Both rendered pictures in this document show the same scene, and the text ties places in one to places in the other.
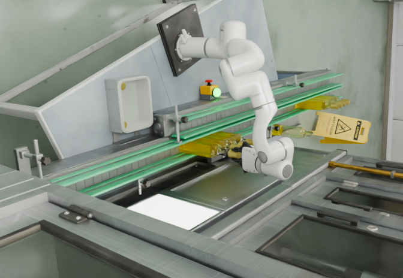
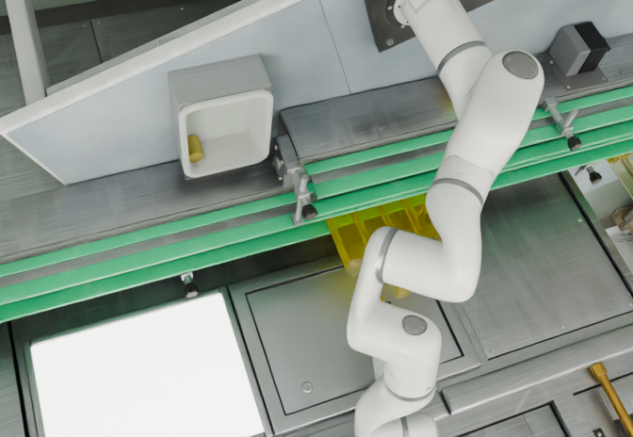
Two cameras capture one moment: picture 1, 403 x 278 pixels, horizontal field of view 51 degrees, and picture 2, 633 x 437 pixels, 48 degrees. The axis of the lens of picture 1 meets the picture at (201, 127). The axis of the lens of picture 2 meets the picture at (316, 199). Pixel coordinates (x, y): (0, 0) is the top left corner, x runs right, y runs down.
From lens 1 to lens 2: 1.37 m
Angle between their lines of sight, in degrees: 48
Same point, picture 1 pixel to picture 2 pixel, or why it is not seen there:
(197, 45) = (430, 43)
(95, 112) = (140, 122)
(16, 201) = not seen: outside the picture
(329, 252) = not seen: outside the picture
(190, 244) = not seen: outside the picture
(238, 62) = (402, 275)
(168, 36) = not seen: outside the picture
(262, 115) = (386, 402)
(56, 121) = (43, 143)
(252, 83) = (388, 358)
